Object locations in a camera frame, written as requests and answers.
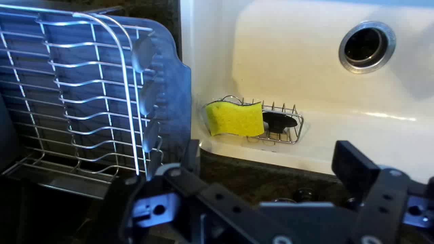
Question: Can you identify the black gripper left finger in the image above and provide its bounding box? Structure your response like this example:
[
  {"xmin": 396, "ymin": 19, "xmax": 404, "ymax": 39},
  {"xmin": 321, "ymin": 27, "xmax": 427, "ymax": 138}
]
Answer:
[{"xmin": 87, "ymin": 138, "xmax": 293, "ymax": 244}]

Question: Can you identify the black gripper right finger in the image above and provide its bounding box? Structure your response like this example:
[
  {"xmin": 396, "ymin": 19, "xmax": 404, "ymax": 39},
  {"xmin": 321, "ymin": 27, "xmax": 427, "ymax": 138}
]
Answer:
[{"xmin": 331, "ymin": 140, "xmax": 434, "ymax": 244}]

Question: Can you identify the black sink stopper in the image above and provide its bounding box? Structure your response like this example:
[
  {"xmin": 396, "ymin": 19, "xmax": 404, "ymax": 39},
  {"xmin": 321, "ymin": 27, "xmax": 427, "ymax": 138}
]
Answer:
[{"xmin": 262, "ymin": 111, "xmax": 298, "ymax": 134}]

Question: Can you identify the metal sink drain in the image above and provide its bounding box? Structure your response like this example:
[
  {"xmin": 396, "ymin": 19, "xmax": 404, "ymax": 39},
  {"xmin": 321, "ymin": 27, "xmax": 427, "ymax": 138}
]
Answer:
[{"xmin": 338, "ymin": 19, "xmax": 397, "ymax": 75}]

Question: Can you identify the white kitchen sink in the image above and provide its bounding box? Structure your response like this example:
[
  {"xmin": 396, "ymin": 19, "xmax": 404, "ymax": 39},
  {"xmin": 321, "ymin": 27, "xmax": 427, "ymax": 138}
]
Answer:
[{"xmin": 180, "ymin": 0, "xmax": 434, "ymax": 184}]

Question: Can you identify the yellow sponge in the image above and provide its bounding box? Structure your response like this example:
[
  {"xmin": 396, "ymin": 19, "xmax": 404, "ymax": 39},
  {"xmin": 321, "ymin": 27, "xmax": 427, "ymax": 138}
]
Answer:
[{"xmin": 205, "ymin": 100, "xmax": 266, "ymax": 138}]

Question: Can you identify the wire sponge caddy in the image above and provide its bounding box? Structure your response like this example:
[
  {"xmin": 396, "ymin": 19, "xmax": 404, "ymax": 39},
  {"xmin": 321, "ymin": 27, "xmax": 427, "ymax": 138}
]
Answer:
[{"xmin": 205, "ymin": 94, "xmax": 305, "ymax": 145}]

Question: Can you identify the steel wire dish rack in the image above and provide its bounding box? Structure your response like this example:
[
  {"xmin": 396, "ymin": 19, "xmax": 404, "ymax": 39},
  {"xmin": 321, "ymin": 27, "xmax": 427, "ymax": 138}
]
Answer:
[{"xmin": 0, "ymin": 3, "xmax": 154, "ymax": 201}]

